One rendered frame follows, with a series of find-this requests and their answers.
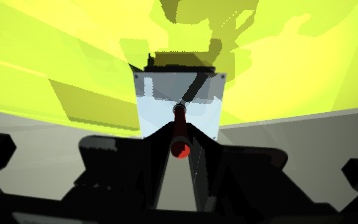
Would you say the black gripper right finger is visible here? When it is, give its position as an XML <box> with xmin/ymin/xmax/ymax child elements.
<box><xmin>186</xmin><ymin>122</ymin><xmax>288</xmax><ymax>212</ymax></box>

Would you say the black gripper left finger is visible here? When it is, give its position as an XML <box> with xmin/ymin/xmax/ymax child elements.
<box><xmin>79</xmin><ymin>121</ymin><xmax>174</xmax><ymax>209</ymax></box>

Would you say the red peg with white band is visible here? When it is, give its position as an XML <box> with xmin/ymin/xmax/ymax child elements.
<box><xmin>171</xmin><ymin>107</ymin><xmax>190</xmax><ymax>159</ymax></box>

